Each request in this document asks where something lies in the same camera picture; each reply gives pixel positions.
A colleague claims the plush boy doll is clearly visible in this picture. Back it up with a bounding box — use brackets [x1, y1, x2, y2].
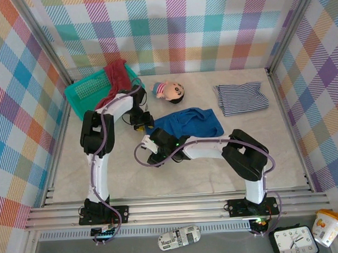
[149, 79, 187, 106]

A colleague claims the red tank top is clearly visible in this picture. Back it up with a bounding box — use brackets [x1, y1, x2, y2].
[92, 58, 133, 111]

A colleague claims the teal plastic mesh basket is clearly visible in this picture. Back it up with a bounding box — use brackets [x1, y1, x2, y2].
[63, 63, 147, 123]

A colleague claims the blue white striped tank top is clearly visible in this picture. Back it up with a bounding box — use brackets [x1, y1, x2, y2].
[213, 81, 271, 118]

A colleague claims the newspaper print pencil case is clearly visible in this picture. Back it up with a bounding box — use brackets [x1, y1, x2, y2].
[157, 225, 202, 252]

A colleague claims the small black controller board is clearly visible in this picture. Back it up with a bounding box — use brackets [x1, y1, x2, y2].
[90, 226, 119, 240]
[249, 217, 270, 233]

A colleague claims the black square alarm clock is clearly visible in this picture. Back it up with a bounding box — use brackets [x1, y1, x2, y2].
[267, 223, 321, 253]

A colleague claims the white yellow paper cup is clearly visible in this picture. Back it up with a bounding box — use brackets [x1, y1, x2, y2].
[311, 208, 338, 249]

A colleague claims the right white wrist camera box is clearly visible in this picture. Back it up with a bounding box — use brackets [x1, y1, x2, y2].
[141, 134, 159, 155]

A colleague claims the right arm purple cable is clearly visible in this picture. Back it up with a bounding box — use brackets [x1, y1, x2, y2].
[133, 135, 284, 243]

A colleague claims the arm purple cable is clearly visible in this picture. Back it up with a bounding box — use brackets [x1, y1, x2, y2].
[86, 77, 154, 246]
[133, 135, 284, 243]

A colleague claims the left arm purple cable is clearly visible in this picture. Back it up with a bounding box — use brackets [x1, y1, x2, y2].
[86, 77, 154, 246]

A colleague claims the aluminium mounting rail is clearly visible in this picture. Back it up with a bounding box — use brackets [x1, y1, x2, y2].
[22, 192, 331, 232]

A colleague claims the aluminium side rail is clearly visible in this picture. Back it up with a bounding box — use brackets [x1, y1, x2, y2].
[266, 65, 315, 195]
[36, 78, 82, 208]

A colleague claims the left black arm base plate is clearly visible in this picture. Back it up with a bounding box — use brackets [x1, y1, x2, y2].
[78, 205, 130, 227]

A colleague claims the grey slotted cable duct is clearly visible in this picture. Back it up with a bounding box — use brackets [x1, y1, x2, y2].
[38, 220, 253, 241]

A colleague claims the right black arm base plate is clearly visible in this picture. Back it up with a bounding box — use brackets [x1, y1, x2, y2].
[226, 196, 280, 218]

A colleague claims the aluminium frame post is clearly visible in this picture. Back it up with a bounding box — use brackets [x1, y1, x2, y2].
[11, 0, 77, 92]
[262, 0, 325, 77]

